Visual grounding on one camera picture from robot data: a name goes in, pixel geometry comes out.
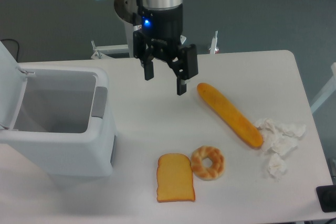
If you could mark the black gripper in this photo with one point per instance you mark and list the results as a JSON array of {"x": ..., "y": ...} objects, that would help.
[{"x": 159, "y": 37}]

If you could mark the white trash can lid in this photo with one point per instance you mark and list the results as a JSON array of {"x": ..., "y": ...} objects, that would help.
[{"x": 13, "y": 85}]

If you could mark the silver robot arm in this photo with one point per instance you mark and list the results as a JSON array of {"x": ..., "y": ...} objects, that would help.
[{"x": 154, "y": 4}]

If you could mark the white trash can body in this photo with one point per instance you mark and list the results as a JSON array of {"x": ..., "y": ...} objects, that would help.
[{"x": 65, "y": 125}]

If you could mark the long orange baguette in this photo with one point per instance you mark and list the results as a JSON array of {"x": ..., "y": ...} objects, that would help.
[{"x": 243, "y": 127}]

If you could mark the orange toast slice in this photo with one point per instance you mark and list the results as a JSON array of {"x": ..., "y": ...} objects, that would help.
[{"x": 174, "y": 178}]

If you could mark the large crumpled white tissue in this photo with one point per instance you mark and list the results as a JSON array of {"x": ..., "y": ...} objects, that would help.
[{"x": 278, "y": 137}]

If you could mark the small crumpled white tissue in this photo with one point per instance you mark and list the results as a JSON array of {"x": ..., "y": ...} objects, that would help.
[{"x": 276, "y": 167}]

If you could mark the black device at edge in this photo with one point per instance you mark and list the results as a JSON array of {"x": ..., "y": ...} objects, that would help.
[{"x": 326, "y": 197}]

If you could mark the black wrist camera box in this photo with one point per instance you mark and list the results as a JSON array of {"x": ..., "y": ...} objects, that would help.
[{"x": 189, "y": 64}]

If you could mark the white table clamp post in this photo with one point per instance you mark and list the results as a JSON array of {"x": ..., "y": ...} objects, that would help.
[{"x": 214, "y": 48}]

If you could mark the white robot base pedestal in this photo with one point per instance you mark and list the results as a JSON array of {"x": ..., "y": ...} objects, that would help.
[{"x": 124, "y": 11}]

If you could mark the braided ring bread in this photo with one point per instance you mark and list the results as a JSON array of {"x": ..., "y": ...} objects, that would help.
[{"x": 208, "y": 163}]

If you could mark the white frame bar right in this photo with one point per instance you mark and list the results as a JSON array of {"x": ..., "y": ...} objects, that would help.
[{"x": 325, "y": 92}]

